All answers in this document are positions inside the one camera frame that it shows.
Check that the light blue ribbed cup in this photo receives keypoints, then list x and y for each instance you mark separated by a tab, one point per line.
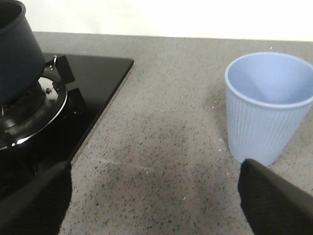
268	95

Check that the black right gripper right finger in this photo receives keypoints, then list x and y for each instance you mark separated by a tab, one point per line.
271	204

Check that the dark blue cooking pot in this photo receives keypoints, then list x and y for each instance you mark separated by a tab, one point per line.
21	59

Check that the black pot support grate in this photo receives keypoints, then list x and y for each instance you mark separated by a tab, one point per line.
57	75

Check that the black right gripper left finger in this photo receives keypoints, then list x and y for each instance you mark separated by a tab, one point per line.
39	207

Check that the black glass gas stove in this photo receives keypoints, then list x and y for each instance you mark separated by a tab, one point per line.
97	79

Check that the black burner head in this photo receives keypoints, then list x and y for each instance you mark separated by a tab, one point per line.
22	108

